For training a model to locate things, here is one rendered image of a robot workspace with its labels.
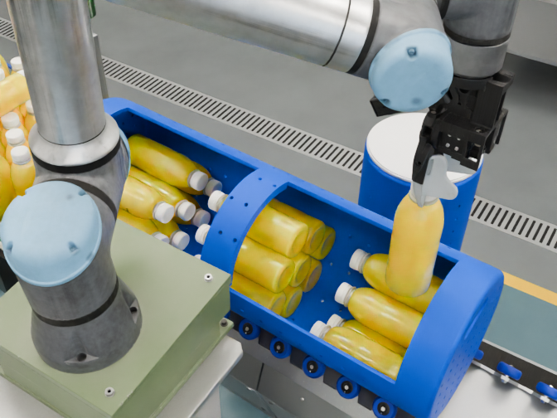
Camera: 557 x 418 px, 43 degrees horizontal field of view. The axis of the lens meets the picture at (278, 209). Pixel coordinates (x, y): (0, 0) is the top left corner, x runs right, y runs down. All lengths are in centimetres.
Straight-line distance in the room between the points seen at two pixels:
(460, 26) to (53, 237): 51
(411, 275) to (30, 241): 53
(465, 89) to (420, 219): 22
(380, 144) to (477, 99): 87
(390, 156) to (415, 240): 70
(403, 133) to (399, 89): 111
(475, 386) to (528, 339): 135
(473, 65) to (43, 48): 47
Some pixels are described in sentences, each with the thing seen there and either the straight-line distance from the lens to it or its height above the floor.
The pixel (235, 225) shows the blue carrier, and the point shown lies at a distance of 123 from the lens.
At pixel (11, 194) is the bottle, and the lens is 173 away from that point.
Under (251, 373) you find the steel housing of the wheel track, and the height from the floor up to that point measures 87.
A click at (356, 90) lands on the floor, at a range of 382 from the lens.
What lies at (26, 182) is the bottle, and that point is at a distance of 167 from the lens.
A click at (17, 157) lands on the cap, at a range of 164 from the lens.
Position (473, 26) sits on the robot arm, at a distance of 80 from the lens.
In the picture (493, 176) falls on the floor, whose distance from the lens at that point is 338.
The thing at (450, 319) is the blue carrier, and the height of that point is 122.
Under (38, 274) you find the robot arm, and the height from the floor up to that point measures 145.
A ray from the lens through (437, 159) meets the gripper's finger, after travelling 91.
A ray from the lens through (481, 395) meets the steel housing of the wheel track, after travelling 140.
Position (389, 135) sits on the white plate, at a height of 104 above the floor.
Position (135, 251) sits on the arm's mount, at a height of 127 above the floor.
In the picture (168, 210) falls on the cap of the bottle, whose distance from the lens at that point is 141.
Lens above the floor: 206
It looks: 42 degrees down
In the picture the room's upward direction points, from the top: 1 degrees clockwise
